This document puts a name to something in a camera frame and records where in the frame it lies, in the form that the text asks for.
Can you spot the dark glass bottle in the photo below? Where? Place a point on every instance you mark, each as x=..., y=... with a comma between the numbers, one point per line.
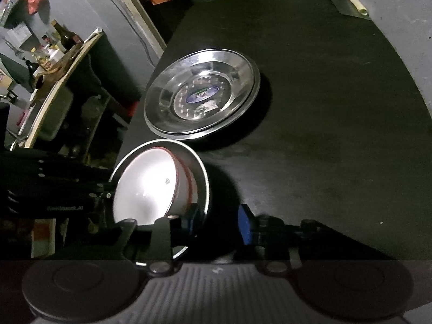
x=65, y=37

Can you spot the steel plate with oval sticker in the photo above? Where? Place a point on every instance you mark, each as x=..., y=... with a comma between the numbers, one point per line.
x=222, y=71

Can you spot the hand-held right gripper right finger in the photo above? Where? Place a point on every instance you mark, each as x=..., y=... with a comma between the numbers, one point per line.
x=244, y=226

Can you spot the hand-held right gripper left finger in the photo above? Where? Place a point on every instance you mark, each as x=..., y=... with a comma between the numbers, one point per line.
x=193, y=221

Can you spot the plain steel plate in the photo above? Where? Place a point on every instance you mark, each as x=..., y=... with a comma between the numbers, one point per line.
x=202, y=136

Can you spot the steel bowl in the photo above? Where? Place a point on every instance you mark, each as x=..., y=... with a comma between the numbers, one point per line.
x=203, y=189

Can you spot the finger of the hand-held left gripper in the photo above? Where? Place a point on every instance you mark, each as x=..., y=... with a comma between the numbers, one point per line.
x=98, y=185
x=104, y=198

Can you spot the white bowl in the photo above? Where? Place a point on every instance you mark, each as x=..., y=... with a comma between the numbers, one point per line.
x=187, y=189
x=145, y=182

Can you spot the wooden counter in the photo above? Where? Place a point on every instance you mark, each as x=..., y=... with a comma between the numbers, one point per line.
x=64, y=77

